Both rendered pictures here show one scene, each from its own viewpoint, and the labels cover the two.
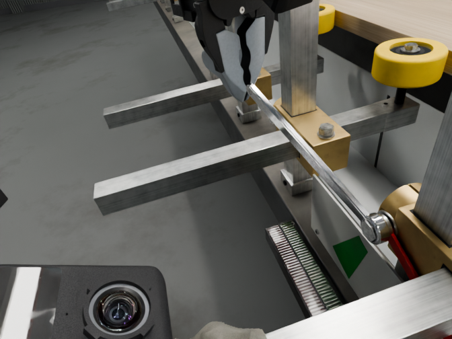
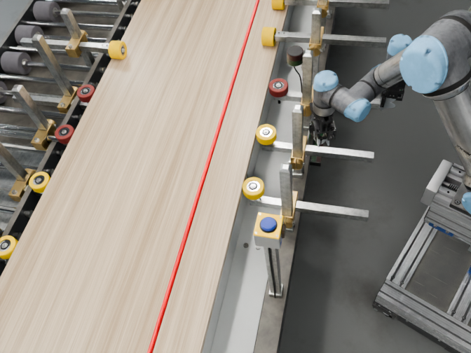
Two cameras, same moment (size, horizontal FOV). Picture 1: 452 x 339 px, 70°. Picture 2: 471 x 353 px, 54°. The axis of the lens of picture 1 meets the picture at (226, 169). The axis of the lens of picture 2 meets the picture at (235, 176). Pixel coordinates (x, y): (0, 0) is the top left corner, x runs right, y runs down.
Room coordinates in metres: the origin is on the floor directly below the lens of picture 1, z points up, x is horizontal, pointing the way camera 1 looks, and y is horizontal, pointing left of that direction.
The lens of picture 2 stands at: (1.40, 0.22, 2.33)
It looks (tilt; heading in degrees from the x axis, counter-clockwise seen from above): 56 degrees down; 212
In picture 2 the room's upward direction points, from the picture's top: 12 degrees counter-clockwise
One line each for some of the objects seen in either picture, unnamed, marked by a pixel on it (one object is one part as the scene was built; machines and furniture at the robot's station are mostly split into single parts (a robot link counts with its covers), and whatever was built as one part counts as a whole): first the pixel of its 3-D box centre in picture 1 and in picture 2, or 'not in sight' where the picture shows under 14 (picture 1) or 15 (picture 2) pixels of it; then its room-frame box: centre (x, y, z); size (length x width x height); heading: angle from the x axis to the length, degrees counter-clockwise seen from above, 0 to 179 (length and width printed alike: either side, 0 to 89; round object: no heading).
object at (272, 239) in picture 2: not in sight; (269, 231); (0.89, -0.03, 1.18); 0.07 x 0.07 x 0.08; 9
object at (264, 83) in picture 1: (247, 77); (288, 209); (0.61, -0.08, 0.80); 0.14 x 0.06 x 0.05; 9
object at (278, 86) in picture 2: not in sight; (278, 93); (0.12, -0.28, 0.85); 0.08 x 0.08 x 0.11
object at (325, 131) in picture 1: (325, 130); not in sight; (0.31, -0.13, 0.85); 0.02 x 0.02 x 0.01
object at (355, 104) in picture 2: not in sight; (353, 101); (0.39, 0.07, 1.20); 0.11 x 0.11 x 0.08; 66
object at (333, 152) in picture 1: (305, 130); (298, 152); (0.37, -0.12, 0.82); 0.14 x 0.06 x 0.05; 9
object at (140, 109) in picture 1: (218, 90); (307, 207); (0.58, -0.01, 0.80); 0.44 x 0.03 x 0.04; 99
